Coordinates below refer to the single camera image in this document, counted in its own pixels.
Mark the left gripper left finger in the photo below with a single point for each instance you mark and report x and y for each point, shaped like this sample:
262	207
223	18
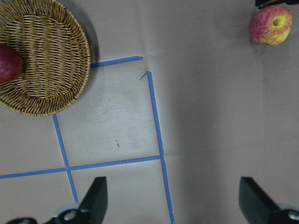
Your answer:
91	210

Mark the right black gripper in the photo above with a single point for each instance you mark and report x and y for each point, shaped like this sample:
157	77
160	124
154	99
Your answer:
266	3

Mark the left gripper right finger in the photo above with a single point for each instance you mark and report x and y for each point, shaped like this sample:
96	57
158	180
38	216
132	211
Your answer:
258	208

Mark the yellow-red apple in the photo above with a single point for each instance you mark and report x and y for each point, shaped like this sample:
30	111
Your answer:
270	26

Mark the woven wicker basket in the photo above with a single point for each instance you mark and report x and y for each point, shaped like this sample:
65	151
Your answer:
56	54

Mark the dark red apple in basket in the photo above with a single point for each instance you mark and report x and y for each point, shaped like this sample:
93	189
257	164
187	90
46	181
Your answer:
11	64

